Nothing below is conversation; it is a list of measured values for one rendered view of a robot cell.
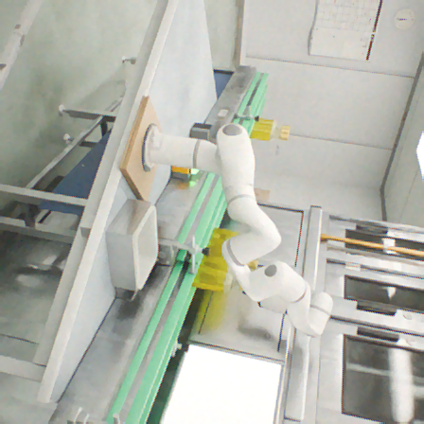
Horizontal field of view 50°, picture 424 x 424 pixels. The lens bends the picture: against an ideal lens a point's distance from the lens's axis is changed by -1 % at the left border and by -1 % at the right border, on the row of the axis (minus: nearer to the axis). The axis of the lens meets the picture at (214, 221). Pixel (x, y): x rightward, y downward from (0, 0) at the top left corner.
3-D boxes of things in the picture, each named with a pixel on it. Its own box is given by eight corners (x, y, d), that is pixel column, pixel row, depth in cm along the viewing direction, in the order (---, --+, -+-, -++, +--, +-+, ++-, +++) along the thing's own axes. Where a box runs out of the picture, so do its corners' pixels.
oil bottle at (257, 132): (236, 136, 255) (286, 144, 251) (237, 127, 252) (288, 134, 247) (238, 132, 259) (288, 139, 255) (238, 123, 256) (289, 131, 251)
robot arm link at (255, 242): (214, 208, 130) (220, 249, 121) (254, 185, 125) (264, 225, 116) (239, 230, 140) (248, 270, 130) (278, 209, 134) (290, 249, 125)
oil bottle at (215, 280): (172, 283, 164) (230, 294, 161) (171, 272, 161) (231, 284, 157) (177, 273, 169) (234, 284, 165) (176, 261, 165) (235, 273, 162)
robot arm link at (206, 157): (194, 177, 146) (243, 185, 143) (191, 146, 136) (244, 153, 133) (202, 157, 152) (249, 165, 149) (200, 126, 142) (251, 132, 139)
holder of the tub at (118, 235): (114, 298, 145) (136, 303, 144) (104, 231, 129) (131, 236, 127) (133, 262, 159) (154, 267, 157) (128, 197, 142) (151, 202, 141)
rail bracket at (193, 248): (172, 271, 159) (207, 278, 157) (171, 234, 148) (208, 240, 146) (174, 265, 161) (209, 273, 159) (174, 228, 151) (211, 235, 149)
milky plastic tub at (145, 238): (114, 287, 142) (140, 292, 141) (106, 231, 128) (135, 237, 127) (133, 251, 155) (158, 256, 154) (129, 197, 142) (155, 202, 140)
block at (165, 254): (152, 263, 159) (171, 268, 157) (151, 242, 153) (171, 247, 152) (155, 256, 161) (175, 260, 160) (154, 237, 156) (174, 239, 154)
